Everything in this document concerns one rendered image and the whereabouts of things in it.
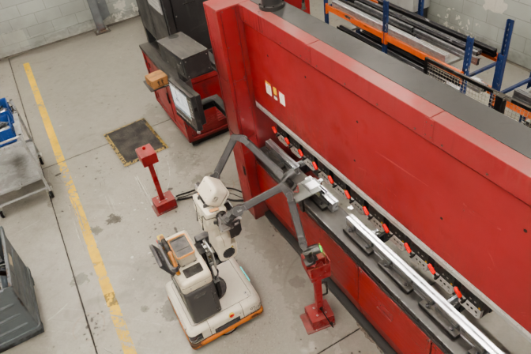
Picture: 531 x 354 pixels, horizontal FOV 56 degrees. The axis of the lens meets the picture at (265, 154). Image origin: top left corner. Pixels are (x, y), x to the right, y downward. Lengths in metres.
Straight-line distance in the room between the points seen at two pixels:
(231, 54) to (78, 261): 2.70
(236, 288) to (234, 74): 1.81
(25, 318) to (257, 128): 2.59
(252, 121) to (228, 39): 0.84
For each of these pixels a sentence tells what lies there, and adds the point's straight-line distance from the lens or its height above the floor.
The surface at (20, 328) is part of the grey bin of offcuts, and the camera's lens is 4.95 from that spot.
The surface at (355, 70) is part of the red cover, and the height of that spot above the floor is 2.30.
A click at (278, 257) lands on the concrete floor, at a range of 4.89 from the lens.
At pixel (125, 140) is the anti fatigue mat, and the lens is 6.88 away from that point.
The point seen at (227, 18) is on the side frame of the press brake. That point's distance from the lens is 4.02.
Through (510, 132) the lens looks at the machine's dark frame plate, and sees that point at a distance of 2.52.
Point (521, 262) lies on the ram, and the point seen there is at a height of 1.80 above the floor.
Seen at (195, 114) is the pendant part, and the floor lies 1.42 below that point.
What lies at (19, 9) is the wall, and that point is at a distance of 10.24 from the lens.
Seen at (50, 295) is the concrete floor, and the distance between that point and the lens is 5.36.
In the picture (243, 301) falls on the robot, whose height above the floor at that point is 0.28.
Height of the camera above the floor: 3.76
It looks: 38 degrees down
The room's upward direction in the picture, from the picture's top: 9 degrees counter-clockwise
